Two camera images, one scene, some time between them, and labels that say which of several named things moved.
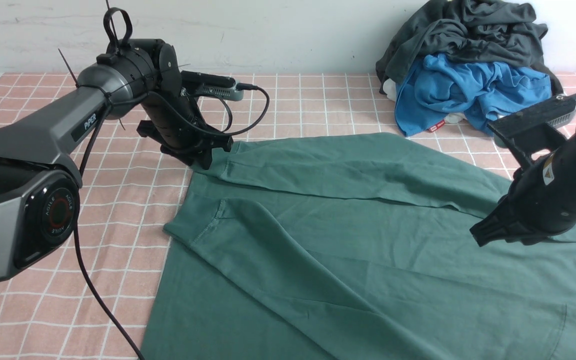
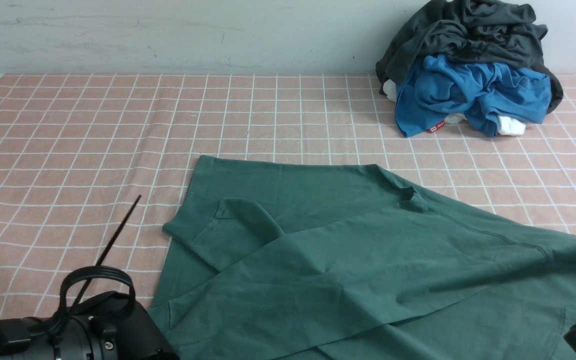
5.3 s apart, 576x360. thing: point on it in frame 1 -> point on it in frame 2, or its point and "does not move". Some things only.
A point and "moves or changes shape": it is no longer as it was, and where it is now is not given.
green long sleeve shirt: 359,246 moves or changes shape
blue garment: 429,92 does not move
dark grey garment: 497,31 does not move
